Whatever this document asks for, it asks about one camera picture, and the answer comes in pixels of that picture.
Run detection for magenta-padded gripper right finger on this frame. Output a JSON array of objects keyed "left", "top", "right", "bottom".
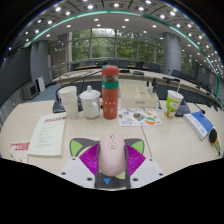
[{"left": 124, "top": 143, "right": 167, "bottom": 189}]

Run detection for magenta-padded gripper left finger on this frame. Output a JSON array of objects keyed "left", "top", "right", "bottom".
[{"left": 59, "top": 142, "right": 101, "bottom": 189}]

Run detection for pink computer mouse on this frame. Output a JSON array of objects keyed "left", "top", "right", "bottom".
[{"left": 98, "top": 133, "right": 127, "bottom": 177}]

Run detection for cat-face mouse pad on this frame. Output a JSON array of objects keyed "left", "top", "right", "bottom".
[{"left": 69, "top": 137, "right": 146, "bottom": 191}]

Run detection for white sheet with red header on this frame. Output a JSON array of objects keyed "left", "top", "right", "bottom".
[{"left": 27, "top": 112, "right": 67, "bottom": 158}]

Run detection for colourful sticker sheet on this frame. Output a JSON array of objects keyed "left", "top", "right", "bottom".
[{"left": 118, "top": 107, "right": 164, "bottom": 128}]

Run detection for red and white booklet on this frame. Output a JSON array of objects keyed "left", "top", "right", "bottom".
[{"left": 9, "top": 139, "right": 31, "bottom": 164}]

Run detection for white lidded ceramic mug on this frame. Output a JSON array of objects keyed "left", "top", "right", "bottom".
[{"left": 79, "top": 85, "right": 102, "bottom": 120}]

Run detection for green printed paper cup with straw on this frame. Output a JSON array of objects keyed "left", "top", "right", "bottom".
[{"left": 163, "top": 79, "right": 185, "bottom": 119}]

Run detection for blue and white book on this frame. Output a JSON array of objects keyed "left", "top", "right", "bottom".
[{"left": 182, "top": 110, "right": 215, "bottom": 141}]

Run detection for beige cardboard box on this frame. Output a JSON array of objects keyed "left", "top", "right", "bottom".
[{"left": 119, "top": 84, "right": 160, "bottom": 109}]

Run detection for black foam handheld microphone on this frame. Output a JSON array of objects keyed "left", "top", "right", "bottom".
[{"left": 208, "top": 127, "right": 222, "bottom": 158}]

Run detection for red bottle with green band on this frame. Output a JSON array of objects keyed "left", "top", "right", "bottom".
[{"left": 101, "top": 64, "right": 120, "bottom": 120}]

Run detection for dark office chairs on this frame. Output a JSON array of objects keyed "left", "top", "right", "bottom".
[{"left": 69, "top": 59, "right": 214, "bottom": 94}]

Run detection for ceiling lights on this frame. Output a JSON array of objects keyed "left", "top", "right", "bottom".
[{"left": 6, "top": 0, "right": 224, "bottom": 73}]

